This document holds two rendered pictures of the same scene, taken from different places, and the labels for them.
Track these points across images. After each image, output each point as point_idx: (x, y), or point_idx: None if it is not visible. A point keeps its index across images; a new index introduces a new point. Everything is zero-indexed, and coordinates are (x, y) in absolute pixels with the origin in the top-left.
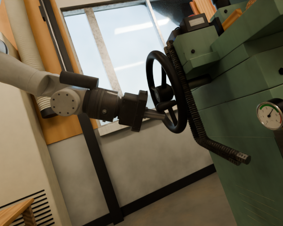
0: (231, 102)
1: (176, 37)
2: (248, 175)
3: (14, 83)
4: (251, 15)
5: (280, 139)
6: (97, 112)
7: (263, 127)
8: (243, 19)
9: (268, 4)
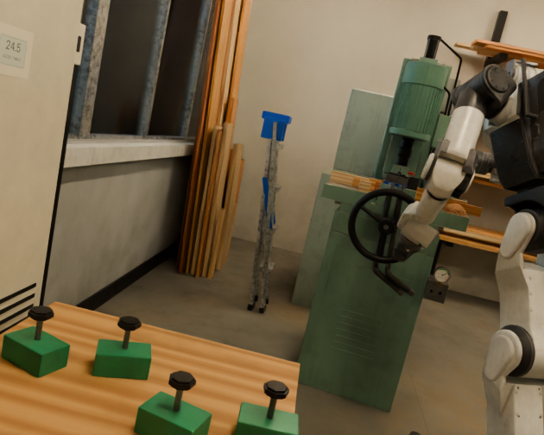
0: None
1: (414, 191)
2: (369, 302)
3: (435, 214)
4: (453, 219)
5: (430, 286)
6: (420, 247)
7: (413, 274)
8: (448, 216)
9: (464, 223)
